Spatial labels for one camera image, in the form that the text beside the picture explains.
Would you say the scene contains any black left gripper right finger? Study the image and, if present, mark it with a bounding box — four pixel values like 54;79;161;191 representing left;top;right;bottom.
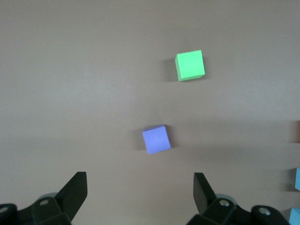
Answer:
186;172;290;225

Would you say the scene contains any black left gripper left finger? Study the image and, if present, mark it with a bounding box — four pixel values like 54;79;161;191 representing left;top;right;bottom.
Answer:
0;172;88;225

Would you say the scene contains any blue foam cube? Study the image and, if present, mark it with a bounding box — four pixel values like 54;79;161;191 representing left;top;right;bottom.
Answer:
289;207;300;225
294;167;300;191

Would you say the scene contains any orange foam cube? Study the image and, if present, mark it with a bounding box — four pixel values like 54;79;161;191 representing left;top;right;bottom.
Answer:
293;120;300;143

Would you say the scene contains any purple foam cube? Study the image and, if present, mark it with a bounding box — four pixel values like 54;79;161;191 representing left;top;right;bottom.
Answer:
142;124;172;155

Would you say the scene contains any brown table cover sheet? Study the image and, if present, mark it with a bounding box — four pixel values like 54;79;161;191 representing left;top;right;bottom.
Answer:
0;0;300;225

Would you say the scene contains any green foam cube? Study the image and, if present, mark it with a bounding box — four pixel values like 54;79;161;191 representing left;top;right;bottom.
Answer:
175;50;206;82

